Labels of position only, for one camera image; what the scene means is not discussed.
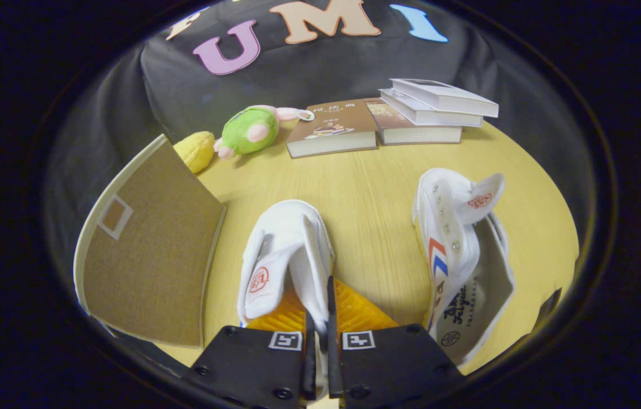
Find green pink plush toy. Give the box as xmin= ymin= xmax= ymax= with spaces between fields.
xmin=213 ymin=105 xmax=315 ymax=160

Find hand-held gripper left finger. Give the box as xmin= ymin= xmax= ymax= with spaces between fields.
xmin=183 ymin=287 xmax=317 ymax=409

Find brown book under stack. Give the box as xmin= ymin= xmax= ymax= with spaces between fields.
xmin=363 ymin=97 xmax=463 ymax=146

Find white shoe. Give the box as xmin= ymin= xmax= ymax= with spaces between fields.
xmin=237 ymin=199 xmax=336 ymax=329
xmin=412 ymin=168 xmax=516 ymax=366

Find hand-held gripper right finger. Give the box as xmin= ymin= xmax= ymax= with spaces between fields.
xmin=327 ymin=276 xmax=464 ymax=408

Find yellow plush corn toy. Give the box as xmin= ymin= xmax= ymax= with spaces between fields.
xmin=173 ymin=131 xmax=216 ymax=174

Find brown cover book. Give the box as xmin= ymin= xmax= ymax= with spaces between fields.
xmin=286 ymin=99 xmax=379 ymax=159

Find white book dark cover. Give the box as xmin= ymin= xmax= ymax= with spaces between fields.
xmin=390 ymin=78 xmax=500 ymax=119

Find black backdrop cloth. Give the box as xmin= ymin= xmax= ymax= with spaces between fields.
xmin=48 ymin=0 xmax=592 ymax=239

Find white thin book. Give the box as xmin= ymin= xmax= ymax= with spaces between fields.
xmin=378 ymin=87 xmax=484 ymax=128

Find brown fabric storage box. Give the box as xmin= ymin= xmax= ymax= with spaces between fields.
xmin=73 ymin=134 xmax=227 ymax=349

